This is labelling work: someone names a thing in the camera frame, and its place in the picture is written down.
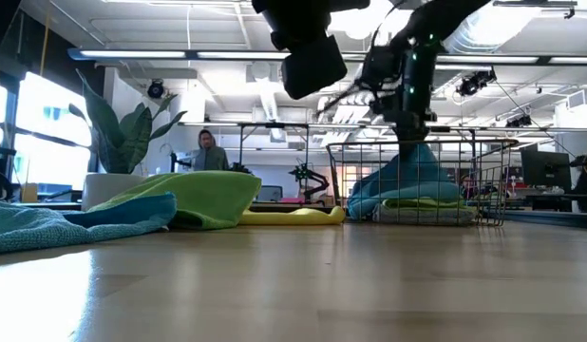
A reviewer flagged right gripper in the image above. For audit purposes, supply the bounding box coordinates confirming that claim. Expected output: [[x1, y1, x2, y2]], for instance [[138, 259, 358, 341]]
[[391, 94, 441, 162]]

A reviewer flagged black equipment stand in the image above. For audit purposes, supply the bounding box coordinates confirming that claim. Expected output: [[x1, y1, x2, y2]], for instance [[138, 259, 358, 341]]
[[0, 144, 20, 203]]

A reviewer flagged person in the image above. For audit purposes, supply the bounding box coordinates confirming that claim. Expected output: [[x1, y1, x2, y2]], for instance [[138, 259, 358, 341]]
[[192, 128, 231, 172], [458, 174, 481, 200]]

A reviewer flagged black ceiling-mounted device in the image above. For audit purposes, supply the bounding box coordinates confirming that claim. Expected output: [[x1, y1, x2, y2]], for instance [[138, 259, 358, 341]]
[[456, 68, 498, 99], [505, 113, 533, 128]]

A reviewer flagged yellow box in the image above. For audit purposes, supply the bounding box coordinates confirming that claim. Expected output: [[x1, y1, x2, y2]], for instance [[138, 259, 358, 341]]
[[20, 182, 39, 204]]

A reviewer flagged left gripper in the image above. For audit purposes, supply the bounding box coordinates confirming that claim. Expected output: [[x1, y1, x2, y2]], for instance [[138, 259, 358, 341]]
[[252, 0, 370, 100]]

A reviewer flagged teal microfiber towel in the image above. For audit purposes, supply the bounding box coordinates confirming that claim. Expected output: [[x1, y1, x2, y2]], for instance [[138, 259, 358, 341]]
[[0, 192, 179, 256]]

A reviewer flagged green snake plant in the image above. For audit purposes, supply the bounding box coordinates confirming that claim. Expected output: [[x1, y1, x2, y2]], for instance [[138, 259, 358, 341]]
[[67, 68, 188, 176]]

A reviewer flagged dark green microfiber towel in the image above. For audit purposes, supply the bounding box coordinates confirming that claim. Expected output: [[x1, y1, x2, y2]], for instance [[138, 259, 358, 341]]
[[88, 170, 264, 231]]

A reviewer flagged lime green microfiber towel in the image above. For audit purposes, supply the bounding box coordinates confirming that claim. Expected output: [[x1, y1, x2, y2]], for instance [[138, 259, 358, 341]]
[[381, 197, 468, 210]]

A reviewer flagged blue microfiber towel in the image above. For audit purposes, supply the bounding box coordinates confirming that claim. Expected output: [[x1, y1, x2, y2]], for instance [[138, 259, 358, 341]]
[[346, 143, 464, 220]]

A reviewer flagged black monitor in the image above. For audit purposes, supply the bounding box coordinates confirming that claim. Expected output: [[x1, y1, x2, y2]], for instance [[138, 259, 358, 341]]
[[520, 149, 573, 194]]

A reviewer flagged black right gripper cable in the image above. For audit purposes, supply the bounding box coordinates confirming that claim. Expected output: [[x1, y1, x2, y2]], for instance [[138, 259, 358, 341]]
[[315, 83, 375, 118]]

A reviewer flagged wire basket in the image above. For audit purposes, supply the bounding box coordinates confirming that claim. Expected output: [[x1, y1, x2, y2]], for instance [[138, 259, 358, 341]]
[[325, 137, 519, 227]]

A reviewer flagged yellow microfiber towel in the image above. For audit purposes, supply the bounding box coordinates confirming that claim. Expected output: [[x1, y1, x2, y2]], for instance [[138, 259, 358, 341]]
[[238, 205, 347, 227]]

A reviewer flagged white plant pot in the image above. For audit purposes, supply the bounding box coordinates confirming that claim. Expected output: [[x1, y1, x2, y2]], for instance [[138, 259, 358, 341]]
[[82, 173, 148, 213]]

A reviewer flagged dark office desk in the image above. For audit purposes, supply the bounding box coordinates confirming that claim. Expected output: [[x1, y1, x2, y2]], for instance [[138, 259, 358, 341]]
[[506, 187, 587, 213]]

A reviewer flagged grey laptop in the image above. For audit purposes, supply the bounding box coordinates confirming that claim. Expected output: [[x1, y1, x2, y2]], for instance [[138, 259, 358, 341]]
[[256, 184, 285, 204]]

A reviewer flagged grey microfiber towel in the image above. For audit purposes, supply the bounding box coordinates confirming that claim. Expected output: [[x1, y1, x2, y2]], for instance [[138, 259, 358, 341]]
[[371, 206, 478, 226]]

